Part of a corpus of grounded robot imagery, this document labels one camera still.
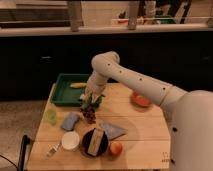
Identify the black round bowl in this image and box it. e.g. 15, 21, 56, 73
81, 128, 109, 157

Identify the black chair frame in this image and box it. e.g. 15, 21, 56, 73
17, 135, 32, 171

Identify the orange fruit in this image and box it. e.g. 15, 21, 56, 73
109, 142, 123, 156

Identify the light green small cup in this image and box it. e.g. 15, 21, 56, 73
44, 109, 57, 125

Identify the green pepper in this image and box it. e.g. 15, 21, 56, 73
80, 94, 103, 111

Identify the blue folded cloth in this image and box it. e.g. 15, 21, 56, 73
100, 122, 127, 140

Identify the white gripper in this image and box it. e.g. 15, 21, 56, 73
84, 86, 102, 102

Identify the orange plate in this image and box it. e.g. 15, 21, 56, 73
130, 92, 151, 107

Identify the wooden block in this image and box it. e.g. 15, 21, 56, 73
88, 129, 104, 156

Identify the red grapes bunch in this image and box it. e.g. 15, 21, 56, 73
81, 108, 96, 124

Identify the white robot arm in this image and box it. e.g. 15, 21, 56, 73
85, 51, 213, 171

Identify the green plastic tray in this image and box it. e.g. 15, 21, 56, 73
51, 73, 89, 107

